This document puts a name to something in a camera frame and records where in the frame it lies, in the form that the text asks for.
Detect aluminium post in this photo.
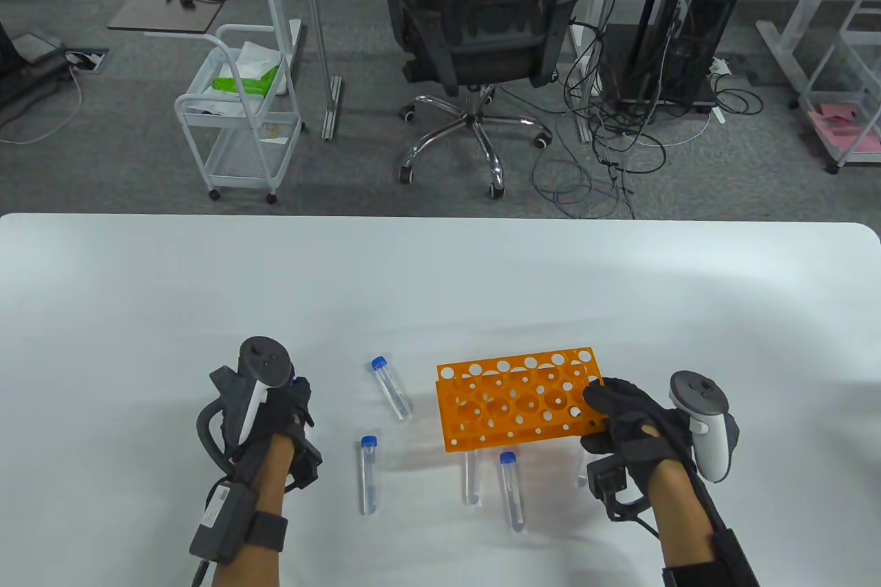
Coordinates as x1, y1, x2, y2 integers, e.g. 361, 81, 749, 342
299, 0, 343, 142

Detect black forearm strap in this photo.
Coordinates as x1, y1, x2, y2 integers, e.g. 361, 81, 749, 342
662, 563, 720, 587
246, 511, 288, 553

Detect person's right forearm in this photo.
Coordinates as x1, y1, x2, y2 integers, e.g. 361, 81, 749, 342
647, 460, 761, 587

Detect person's right hand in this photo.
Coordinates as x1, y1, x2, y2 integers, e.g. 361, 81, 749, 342
580, 377, 692, 479

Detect floor socket box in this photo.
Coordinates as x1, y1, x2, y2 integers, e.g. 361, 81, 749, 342
65, 49, 109, 73

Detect white desk leg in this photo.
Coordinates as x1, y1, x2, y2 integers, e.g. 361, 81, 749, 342
573, 0, 633, 145
756, 0, 861, 92

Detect white rolling cart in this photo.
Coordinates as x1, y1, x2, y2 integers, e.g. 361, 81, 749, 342
173, 0, 307, 204

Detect white floor cable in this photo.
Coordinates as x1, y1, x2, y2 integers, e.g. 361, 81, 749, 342
0, 67, 83, 146

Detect black forearm battery pack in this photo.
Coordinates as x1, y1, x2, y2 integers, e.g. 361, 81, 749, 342
189, 482, 257, 564
711, 527, 762, 587

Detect white wire cart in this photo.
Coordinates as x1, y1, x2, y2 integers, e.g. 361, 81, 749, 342
798, 0, 881, 175

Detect tangle of black cables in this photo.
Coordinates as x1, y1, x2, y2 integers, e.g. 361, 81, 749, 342
530, 23, 765, 220

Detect black office chair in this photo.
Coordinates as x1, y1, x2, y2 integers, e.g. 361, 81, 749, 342
382, 0, 586, 200

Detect orange test tube rack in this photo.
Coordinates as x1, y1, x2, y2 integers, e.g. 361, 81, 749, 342
436, 346, 608, 453

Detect white cloth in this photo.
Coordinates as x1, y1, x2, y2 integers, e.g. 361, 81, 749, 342
234, 40, 288, 96

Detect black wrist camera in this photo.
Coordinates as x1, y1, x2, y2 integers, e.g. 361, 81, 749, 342
290, 437, 323, 493
586, 453, 651, 522

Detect black computer tower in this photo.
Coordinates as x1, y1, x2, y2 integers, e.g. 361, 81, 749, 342
606, 0, 747, 113

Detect pink sheets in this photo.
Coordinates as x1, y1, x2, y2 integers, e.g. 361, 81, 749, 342
809, 103, 881, 161

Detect person's left hand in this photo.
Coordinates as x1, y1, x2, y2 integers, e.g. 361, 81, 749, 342
227, 377, 316, 465

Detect grey and white controller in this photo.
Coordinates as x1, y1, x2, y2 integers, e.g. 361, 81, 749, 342
669, 370, 741, 483
237, 337, 293, 450

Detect green packet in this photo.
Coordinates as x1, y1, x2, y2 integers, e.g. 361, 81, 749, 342
212, 64, 282, 96

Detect person's left forearm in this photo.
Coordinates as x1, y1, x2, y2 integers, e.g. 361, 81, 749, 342
210, 436, 298, 587

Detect grey glove cable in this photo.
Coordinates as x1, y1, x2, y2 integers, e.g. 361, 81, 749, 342
196, 401, 238, 478

